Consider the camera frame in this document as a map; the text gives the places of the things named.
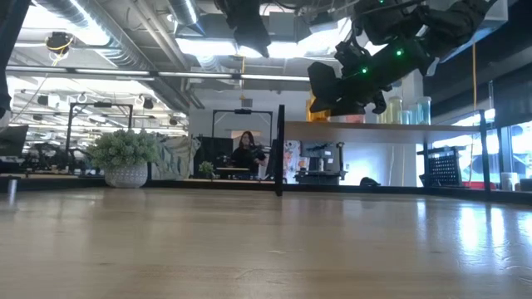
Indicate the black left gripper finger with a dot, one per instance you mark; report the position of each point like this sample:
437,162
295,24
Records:
253,35

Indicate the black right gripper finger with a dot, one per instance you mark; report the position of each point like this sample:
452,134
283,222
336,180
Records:
379,104
349,109

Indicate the large orange medicine bottle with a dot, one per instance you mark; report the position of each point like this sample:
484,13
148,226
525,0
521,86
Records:
319,118

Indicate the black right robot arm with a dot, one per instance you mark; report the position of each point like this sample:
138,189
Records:
449,21

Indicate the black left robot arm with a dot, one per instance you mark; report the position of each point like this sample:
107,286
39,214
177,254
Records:
10,41

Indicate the grey ceiling junction box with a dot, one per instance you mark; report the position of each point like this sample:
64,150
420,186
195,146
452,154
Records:
287,25

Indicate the black desktop machine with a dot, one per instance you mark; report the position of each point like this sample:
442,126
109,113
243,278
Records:
322,162

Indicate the black bag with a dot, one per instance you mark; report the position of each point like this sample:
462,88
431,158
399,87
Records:
369,182

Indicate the colourful poster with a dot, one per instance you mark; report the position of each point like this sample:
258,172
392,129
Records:
293,160

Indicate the long white light tube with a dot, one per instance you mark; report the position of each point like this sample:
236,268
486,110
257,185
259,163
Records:
187,74

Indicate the black mesh panel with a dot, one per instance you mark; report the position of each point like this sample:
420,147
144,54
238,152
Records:
444,168

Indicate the person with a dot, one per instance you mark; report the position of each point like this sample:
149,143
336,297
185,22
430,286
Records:
248,153

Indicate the black monitor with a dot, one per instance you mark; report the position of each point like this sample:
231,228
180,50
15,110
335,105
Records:
212,145

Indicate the small green plant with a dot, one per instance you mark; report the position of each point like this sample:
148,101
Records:
206,168

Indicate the pale draped cloth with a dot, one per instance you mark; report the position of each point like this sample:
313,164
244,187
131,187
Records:
176,155

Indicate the white cylinder container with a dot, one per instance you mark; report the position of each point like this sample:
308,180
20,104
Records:
509,181

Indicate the dark container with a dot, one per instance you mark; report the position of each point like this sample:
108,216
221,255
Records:
526,185

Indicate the green plant in white pot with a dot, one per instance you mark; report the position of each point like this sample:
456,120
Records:
124,153

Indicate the black yellow ceiling reel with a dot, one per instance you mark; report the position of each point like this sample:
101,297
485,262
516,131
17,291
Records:
59,41

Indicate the dark monitor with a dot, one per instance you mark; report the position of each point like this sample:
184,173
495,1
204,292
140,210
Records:
12,139

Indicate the wooden shelf black frame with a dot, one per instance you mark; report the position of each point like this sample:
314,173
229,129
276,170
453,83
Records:
374,132

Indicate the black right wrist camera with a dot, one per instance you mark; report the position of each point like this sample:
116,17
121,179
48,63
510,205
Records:
324,83

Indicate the silver ceiling air duct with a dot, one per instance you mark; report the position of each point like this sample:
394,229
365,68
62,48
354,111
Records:
185,14

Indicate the black metal gantry frame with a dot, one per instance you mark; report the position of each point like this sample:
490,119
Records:
99,104
241,111

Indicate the black aluminium frame rail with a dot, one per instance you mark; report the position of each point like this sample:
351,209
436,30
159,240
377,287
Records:
83,183
465,193

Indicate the grey short post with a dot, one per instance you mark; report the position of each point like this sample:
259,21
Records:
12,189

